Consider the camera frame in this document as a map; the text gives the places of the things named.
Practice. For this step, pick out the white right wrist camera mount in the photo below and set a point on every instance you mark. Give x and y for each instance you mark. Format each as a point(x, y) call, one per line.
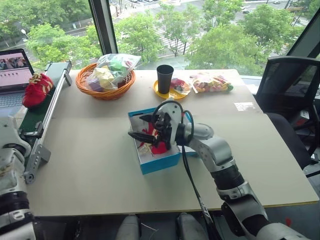
point(172, 111)

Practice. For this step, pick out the black mesh office chair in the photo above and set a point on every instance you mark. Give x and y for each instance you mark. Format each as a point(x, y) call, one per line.
point(287, 95)

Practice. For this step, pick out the blue cardboard shoebox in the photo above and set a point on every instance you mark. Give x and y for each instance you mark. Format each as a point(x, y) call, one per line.
point(160, 163)

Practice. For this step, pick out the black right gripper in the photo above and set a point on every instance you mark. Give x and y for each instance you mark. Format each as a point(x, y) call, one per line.
point(162, 124)

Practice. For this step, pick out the clear bag of red items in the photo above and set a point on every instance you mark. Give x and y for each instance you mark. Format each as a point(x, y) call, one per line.
point(180, 84)

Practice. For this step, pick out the grey laptop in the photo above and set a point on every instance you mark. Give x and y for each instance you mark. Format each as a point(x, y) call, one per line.
point(12, 75)

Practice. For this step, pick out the dark window frame pillar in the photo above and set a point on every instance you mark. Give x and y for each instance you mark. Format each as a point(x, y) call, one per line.
point(103, 27)

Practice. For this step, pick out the yellow round plate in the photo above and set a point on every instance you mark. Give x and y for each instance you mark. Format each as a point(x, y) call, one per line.
point(175, 94)

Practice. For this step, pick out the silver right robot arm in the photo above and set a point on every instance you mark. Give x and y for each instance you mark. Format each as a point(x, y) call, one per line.
point(215, 150)

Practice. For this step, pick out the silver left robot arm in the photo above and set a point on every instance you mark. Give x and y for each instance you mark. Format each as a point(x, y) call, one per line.
point(11, 180)

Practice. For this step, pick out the dark slanted window frame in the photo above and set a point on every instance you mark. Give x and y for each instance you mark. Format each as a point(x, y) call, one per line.
point(303, 32)

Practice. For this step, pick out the clear tape patch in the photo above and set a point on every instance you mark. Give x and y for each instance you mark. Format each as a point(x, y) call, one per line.
point(243, 106)

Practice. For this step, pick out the black plastic cup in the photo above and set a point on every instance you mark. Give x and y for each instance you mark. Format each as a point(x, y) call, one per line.
point(164, 78)

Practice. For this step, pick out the clear bag of coloured blocks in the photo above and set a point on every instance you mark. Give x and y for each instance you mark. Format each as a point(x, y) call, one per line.
point(112, 72)

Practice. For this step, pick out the orange woven basket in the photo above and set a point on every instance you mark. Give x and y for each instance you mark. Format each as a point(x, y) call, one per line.
point(105, 93)

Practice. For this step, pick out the grey rounded robot part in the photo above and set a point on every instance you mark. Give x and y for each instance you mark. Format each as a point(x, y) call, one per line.
point(190, 228)
point(128, 228)

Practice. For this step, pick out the green conveyor belt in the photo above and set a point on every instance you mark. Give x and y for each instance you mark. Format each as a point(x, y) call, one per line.
point(43, 112)

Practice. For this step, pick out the red knitted baby shoe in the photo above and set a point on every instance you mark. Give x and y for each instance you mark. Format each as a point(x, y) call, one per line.
point(37, 90)
point(158, 149)

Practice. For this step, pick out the clear bag of colourful candies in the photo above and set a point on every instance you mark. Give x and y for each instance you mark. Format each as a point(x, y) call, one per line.
point(212, 83)

